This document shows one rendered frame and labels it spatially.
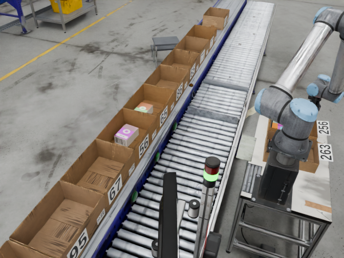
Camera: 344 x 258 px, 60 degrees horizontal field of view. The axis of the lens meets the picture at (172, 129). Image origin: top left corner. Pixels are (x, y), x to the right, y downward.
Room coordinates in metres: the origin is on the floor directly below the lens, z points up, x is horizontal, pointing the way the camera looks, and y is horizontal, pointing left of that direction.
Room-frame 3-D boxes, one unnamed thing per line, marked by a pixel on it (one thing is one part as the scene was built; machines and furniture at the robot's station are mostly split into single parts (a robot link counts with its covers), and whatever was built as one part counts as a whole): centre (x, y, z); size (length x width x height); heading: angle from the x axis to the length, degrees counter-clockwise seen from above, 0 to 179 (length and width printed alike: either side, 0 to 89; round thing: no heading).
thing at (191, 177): (1.48, -0.12, 0.72); 0.52 x 0.05 x 0.05; 71
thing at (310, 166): (1.71, -0.92, 0.80); 0.38 x 0.28 x 0.10; 73
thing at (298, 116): (1.34, -0.70, 1.39); 0.17 x 0.15 x 0.18; 45
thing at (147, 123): (1.63, 0.31, 0.96); 0.39 x 0.29 x 0.17; 161
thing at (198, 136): (1.91, -0.26, 0.72); 0.52 x 0.05 x 0.05; 71
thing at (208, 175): (0.70, -0.14, 1.62); 0.05 x 0.05 x 0.06
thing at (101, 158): (1.26, 0.44, 0.96); 0.39 x 0.29 x 0.17; 161
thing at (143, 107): (1.99, 0.25, 0.92); 0.16 x 0.11 x 0.07; 156
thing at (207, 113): (2.19, -0.36, 0.76); 0.46 x 0.01 x 0.09; 71
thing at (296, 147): (1.33, -0.71, 1.25); 0.19 x 0.19 x 0.10
